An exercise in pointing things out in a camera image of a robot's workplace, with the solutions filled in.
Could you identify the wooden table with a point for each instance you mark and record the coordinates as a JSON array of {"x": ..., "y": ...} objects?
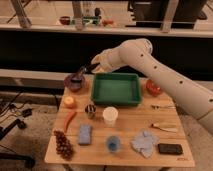
[{"x": 131, "y": 121}]

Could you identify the apple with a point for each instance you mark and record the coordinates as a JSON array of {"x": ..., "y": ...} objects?
[{"x": 69, "y": 102}]

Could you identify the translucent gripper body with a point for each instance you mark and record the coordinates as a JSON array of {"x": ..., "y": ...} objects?
[{"x": 102, "y": 64}]

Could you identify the wooden handled knife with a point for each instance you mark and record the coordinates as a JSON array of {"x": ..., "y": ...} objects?
[{"x": 165, "y": 127}]

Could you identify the metal fork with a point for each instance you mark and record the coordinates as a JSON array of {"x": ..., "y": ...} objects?
[{"x": 162, "y": 107}]

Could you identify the black rectangular block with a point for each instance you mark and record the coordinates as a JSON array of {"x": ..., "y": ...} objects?
[{"x": 171, "y": 149}]

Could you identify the light blue cloth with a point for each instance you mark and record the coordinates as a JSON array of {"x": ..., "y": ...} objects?
[{"x": 144, "y": 142}]

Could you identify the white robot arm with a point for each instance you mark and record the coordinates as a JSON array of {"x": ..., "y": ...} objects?
[{"x": 195, "y": 99}]

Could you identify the orange carrot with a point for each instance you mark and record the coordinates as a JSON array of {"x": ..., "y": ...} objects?
[{"x": 68, "y": 119}]

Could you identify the purple bowl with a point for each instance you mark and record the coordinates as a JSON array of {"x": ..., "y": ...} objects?
[{"x": 74, "y": 83}]

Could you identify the white paper cup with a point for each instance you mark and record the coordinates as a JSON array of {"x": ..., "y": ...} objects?
[{"x": 110, "y": 115}]

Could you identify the small metal cup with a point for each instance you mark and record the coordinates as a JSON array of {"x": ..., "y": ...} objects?
[{"x": 90, "y": 111}]

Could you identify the blue plastic cup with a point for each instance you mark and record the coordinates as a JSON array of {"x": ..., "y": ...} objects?
[{"x": 113, "y": 144}]

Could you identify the green plastic tray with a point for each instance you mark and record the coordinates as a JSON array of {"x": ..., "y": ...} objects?
[{"x": 116, "y": 89}]

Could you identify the red bowl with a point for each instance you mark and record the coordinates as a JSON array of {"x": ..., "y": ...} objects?
[{"x": 152, "y": 88}]

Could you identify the black dish brush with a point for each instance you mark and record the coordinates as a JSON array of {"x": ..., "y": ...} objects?
[{"x": 78, "y": 76}]

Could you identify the bunch of dark grapes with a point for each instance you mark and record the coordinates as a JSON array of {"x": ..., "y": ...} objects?
[{"x": 63, "y": 146}]

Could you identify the black office chair base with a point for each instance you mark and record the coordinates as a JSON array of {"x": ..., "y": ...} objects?
[{"x": 29, "y": 161}]

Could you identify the blue sponge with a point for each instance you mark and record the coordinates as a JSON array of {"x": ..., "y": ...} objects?
[{"x": 84, "y": 136}]

